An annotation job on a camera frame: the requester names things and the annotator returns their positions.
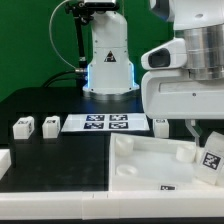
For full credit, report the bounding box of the white fiducial tag sheet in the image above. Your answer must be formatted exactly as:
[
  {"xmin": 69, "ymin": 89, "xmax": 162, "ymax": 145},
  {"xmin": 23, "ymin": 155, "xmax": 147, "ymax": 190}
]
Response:
[{"xmin": 62, "ymin": 113, "xmax": 149, "ymax": 132}]

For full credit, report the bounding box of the black cable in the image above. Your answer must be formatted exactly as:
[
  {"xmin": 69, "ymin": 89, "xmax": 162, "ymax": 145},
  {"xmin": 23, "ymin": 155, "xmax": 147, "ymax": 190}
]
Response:
[{"xmin": 41, "ymin": 69, "xmax": 88, "ymax": 88}]

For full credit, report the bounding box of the white square tabletop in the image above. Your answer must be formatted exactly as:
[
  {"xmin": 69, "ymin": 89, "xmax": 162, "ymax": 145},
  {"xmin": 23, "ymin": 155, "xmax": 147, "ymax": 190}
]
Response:
[{"xmin": 109, "ymin": 133, "xmax": 214, "ymax": 191}]

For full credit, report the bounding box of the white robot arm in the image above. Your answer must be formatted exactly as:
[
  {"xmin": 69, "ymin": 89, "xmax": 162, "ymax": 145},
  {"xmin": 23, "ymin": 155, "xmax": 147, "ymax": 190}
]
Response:
[{"xmin": 84, "ymin": 0, "xmax": 224, "ymax": 136}]

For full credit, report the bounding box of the white left fence block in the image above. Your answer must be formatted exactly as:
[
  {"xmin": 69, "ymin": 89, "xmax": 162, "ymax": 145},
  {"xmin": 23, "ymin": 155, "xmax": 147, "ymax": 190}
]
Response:
[{"xmin": 0, "ymin": 149, "xmax": 11, "ymax": 180}]

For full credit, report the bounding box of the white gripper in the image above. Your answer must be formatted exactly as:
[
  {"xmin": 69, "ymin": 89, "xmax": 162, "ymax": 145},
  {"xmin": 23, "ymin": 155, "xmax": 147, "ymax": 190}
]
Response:
[{"xmin": 141, "ymin": 38, "xmax": 224, "ymax": 146}]

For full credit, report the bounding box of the white front fence bar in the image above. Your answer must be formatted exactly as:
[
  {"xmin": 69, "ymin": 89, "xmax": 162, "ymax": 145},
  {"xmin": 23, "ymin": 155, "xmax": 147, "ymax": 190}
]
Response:
[{"xmin": 0, "ymin": 189, "xmax": 224, "ymax": 220}]

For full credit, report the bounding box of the grey cable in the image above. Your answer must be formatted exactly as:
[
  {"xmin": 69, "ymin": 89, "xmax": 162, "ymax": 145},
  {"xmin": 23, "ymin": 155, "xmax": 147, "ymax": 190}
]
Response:
[{"xmin": 48, "ymin": 0, "xmax": 88, "ymax": 74}]

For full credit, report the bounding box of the black camera stand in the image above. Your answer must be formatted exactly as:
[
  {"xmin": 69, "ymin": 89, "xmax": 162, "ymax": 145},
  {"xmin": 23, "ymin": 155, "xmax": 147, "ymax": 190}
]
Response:
[{"xmin": 65, "ymin": 0, "xmax": 119, "ymax": 69}]

